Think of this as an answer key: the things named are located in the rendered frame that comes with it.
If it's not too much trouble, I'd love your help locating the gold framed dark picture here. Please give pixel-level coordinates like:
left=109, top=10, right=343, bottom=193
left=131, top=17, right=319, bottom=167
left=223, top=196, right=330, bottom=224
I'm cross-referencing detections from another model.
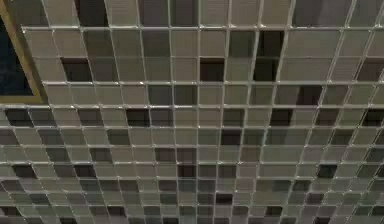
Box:
left=0, top=0, right=47, bottom=105

